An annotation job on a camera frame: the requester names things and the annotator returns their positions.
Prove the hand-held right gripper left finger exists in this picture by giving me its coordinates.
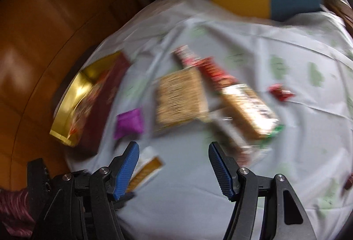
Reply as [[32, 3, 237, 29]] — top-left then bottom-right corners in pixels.
[[36, 141, 140, 240]]

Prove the puffed rice block packet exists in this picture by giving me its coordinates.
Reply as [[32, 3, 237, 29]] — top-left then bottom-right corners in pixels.
[[154, 68, 208, 130]]

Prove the gold green snack packet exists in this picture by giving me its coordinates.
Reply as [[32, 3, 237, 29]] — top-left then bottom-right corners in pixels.
[[218, 85, 285, 141]]

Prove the person's left forearm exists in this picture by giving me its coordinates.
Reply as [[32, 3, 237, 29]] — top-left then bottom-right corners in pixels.
[[0, 189, 35, 238]]

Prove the red gold-print snack packet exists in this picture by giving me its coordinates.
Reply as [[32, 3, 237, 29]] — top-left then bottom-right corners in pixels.
[[198, 57, 238, 92]]

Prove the red white rice cracker packet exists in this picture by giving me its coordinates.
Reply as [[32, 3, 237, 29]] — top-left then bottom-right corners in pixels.
[[173, 46, 200, 68]]

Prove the gold tin box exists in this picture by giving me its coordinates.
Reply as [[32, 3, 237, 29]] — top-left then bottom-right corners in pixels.
[[50, 52, 131, 147]]

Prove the white printed tablecloth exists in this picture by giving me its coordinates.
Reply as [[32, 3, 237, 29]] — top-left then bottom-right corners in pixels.
[[65, 0, 353, 240]]

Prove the small dark red candy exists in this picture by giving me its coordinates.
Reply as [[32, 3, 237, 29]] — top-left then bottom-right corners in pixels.
[[343, 173, 353, 191], [269, 83, 295, 102]]

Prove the purple snack packet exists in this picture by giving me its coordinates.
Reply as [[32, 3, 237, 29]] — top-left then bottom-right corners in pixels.
[[114, 108, 144, 140]]

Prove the dragon print snack packet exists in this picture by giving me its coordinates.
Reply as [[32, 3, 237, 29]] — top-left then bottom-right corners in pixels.
[[205, 109, 272, 167]]

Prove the white long snack packet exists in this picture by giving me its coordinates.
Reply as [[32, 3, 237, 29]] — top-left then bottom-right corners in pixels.
[[128, 146, 164, 191]]

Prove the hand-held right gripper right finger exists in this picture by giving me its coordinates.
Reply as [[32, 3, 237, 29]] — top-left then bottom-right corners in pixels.
[[209, 142, 317, 240]]

